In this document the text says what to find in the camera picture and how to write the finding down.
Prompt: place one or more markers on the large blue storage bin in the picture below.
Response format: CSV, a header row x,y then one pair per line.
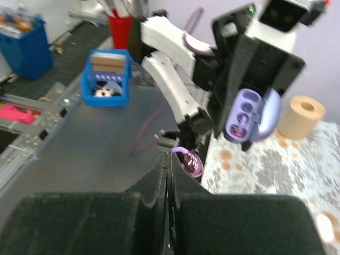
x,y
28,56

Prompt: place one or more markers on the white earbud charging case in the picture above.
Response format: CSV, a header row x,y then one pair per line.
x,y
325,228

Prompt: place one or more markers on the blue plastic parts bin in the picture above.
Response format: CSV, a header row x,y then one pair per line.
x,y
105,79

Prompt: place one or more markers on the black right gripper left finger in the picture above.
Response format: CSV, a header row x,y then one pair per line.
x,y
130,222

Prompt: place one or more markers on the beige paper roll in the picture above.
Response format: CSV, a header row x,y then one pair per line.
x,y
301,116

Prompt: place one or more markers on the purple clip earbud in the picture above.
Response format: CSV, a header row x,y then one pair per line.
x,y
192,163
239,129

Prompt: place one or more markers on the pink plastic block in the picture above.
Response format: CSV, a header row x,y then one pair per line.
x,y
14,114

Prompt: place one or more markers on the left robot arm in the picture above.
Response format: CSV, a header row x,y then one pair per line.
x,y
167,54

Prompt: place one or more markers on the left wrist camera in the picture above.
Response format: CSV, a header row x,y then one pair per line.
x,y
284,15

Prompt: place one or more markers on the floral patterned table mat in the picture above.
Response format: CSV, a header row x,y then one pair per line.
x,y
308,169

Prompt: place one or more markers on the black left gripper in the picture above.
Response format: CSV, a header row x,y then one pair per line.
x,y
261,66

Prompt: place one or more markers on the purple earbud charging case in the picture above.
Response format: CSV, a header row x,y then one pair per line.
x,y
263,112

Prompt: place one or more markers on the red plastic cup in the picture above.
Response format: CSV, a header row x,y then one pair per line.
x,y
120,30

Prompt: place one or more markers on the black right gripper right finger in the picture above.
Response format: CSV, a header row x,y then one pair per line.
x,y
204,223

